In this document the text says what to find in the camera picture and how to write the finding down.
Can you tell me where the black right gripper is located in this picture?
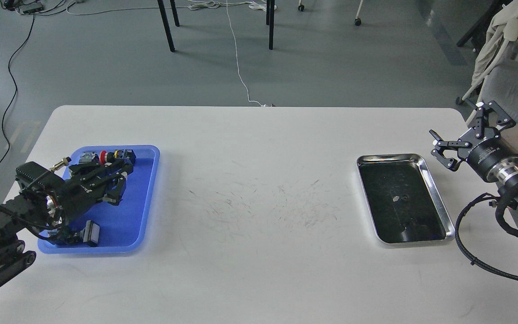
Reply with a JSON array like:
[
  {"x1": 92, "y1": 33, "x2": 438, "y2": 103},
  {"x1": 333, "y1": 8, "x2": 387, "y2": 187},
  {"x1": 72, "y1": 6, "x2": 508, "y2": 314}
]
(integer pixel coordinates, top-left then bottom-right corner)
[{"x1": 429, "y1": 101, "x2": 518, "y2": 183}]

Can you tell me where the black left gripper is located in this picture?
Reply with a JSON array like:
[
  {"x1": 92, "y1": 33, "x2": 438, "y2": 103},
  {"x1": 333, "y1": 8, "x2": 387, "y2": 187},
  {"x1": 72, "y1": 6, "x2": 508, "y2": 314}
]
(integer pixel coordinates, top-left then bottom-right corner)
[{"x1": 52, "y1": 160, "x2": 134, "y2": 225}]

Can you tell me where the black grey industrial part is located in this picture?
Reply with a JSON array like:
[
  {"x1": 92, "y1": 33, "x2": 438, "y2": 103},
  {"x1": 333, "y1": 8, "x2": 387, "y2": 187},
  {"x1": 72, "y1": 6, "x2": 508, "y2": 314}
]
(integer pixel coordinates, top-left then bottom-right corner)
[{"x1": 53, "y1": 220, "x2": 101, "y2": 247}]

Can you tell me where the small black gear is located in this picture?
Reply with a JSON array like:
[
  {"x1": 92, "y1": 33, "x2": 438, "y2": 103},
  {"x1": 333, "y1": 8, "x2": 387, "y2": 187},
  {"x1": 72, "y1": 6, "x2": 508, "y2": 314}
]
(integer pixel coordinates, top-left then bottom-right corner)
[{"x1": 398, "y1": 195, "x2": 409, "y2": 203}]

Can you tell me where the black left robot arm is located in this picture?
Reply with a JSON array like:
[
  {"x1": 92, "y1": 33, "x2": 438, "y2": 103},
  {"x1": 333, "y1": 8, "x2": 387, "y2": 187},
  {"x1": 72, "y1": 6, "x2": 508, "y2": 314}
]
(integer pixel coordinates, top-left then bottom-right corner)
[{"x1": 0, "y1": 156, "x2": 135, "y2": 287}]

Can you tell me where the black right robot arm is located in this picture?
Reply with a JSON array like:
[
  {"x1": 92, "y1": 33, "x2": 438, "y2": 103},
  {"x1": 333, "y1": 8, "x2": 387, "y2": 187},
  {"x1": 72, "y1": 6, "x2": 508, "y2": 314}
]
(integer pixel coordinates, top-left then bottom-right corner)
[{"x1": 429, "y1": 101, "x2": 518, "y2": 238}]

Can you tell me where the red emergency stop button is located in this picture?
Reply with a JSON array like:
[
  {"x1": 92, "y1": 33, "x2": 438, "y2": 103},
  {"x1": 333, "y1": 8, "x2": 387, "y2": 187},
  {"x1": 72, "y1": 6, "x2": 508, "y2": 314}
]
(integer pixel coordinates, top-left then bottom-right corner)
[{"x1": 98, "y1": 149, "x2": 136, "y2": 166}]

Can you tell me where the grey black connector block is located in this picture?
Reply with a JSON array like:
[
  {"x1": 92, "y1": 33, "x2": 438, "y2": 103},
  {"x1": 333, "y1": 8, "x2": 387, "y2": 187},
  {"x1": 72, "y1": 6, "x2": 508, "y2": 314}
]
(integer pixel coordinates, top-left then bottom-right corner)
[{"x1": 78, "y1": 151, "x2": 99, "y2": 164}]

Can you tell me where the blue plastic tray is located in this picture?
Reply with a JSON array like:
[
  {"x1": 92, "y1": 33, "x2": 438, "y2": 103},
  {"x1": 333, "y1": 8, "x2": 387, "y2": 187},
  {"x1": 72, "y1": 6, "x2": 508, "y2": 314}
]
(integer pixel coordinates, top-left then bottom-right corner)
[{"x1": 37, "y1": 145, "x2": 160, "y2": 255}]

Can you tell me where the shiny metal tray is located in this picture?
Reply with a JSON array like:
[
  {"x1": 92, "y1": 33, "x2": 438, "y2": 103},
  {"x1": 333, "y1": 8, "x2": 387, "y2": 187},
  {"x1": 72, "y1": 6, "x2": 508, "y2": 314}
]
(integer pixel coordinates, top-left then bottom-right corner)
[{"x1": 357, "y1": 153, "x2": 455, "y2": 247}]

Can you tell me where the beige jacket on chair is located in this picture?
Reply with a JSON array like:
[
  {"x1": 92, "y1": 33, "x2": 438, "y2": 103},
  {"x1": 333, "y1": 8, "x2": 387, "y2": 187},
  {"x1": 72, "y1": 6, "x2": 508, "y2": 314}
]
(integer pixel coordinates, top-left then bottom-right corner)
[{"x1": 461, "y1": 0, "x2": 518, "y2": 122}]

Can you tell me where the black table leg left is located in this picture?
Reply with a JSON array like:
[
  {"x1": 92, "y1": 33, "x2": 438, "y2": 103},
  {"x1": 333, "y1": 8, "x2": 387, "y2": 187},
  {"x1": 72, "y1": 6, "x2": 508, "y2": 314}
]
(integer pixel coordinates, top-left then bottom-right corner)
[{"x1": 157, "y1": 0, "x2": 180, "y2": 53}]

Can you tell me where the black table leg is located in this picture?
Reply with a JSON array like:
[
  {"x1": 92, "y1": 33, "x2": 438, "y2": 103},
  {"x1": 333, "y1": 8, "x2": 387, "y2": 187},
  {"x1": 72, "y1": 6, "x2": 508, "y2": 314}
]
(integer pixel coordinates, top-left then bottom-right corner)
[
  {"x1": 157, "y1": 0, "x2": 180, "y2": 53},
  {"x1": 265, "y1": 0, "x2": 275, "y2": 50}
]

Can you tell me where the black table leg right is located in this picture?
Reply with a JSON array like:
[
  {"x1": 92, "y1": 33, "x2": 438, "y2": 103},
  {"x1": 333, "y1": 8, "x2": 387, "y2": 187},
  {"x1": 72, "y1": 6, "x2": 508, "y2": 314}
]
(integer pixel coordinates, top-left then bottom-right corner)
[{"x1": 265, "y1": 0, "x2": 275, "y2": 50}]

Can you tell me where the black floor cable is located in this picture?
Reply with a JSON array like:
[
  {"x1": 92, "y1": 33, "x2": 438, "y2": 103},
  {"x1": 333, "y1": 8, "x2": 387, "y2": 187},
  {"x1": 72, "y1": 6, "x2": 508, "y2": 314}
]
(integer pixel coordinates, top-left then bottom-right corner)
[{"x1": 0, "y1": 0, "x2": 68, "y2": 199}]

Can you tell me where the white floor cable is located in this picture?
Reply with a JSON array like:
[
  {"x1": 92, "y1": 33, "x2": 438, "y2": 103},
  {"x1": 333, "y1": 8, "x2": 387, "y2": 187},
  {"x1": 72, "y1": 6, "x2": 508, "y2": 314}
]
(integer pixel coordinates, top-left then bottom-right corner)
[{"x1": 66, "y1": 0, "x2": 277, "y2": 108}]

